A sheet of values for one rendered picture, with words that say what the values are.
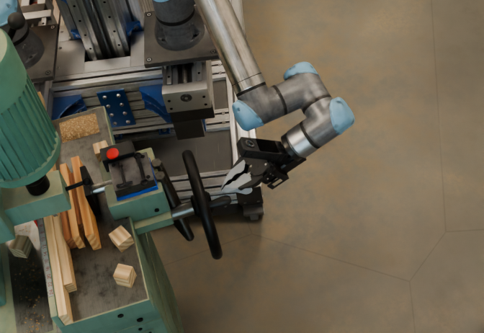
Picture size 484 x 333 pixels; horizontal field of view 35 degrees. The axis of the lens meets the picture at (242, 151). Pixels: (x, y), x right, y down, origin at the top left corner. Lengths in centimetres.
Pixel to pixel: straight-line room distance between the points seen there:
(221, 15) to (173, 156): 114
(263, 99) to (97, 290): 57
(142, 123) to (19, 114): 110
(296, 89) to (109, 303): 64
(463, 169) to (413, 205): 25
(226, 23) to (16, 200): 61
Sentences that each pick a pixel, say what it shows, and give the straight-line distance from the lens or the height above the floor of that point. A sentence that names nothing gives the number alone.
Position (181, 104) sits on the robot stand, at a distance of 229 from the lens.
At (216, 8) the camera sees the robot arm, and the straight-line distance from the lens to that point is 177.
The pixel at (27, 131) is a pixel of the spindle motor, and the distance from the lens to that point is 153.
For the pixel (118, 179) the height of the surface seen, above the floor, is 100.
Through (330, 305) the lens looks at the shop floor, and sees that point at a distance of 269.
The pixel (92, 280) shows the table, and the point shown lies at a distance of 181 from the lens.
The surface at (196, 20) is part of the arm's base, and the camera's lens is 229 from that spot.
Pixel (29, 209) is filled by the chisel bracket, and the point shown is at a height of 105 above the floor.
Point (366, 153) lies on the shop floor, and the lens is 302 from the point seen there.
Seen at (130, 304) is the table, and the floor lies 90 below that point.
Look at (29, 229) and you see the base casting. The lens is 206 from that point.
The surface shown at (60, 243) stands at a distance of 184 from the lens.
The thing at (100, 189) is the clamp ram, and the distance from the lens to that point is 187.
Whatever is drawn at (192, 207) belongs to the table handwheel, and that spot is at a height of 83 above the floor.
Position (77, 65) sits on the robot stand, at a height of 73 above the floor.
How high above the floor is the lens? 245
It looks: 54 degrees down
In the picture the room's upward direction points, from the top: 10 degrees counter-clockwise
